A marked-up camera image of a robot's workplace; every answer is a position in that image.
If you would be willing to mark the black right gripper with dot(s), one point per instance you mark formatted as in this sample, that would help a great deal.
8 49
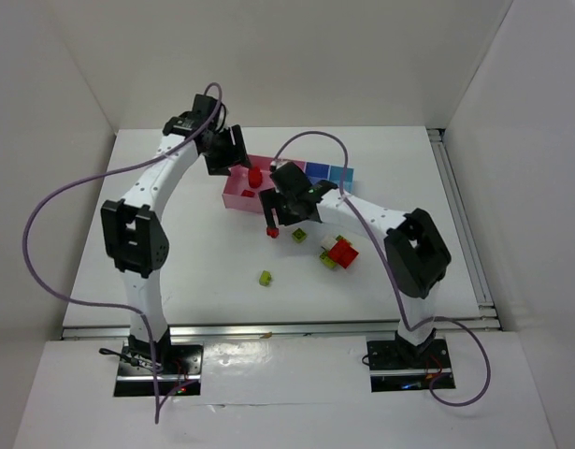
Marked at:
272 201

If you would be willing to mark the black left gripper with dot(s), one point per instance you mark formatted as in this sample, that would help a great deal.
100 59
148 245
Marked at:
240 147

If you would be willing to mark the small red lego brick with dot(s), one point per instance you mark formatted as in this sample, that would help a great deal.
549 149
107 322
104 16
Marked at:
272 232

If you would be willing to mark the green lego brick with studs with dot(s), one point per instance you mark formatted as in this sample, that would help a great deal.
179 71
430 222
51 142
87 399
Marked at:
299 235

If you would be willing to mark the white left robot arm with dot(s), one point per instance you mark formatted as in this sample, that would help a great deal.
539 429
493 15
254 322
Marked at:
132 225

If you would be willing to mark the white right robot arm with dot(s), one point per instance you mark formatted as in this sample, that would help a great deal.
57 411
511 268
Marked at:
409 245

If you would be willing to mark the dark blue container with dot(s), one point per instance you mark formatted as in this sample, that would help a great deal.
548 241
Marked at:
317 171

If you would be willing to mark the light blue container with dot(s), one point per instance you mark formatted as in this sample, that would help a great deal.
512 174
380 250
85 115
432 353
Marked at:
340 175

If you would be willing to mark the white lego brick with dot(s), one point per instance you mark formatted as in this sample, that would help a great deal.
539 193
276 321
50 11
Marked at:
328 242

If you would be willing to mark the green lego plate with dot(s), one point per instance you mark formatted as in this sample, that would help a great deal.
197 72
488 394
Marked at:
327 261

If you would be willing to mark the large red lego brick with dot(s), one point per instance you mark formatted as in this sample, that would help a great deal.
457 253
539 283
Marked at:
342 253

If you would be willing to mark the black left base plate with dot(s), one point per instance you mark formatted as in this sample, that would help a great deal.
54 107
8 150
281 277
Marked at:
183 365

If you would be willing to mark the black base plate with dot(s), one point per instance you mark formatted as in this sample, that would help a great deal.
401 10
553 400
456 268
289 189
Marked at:
183 365
389 372

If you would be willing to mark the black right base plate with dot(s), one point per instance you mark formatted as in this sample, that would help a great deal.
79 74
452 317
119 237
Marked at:
389 372

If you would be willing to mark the aluminium side rail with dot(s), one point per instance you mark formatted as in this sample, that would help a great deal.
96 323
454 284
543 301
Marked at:
469 249

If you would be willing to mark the aluminium front rail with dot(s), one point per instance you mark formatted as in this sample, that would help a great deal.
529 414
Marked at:
239 331

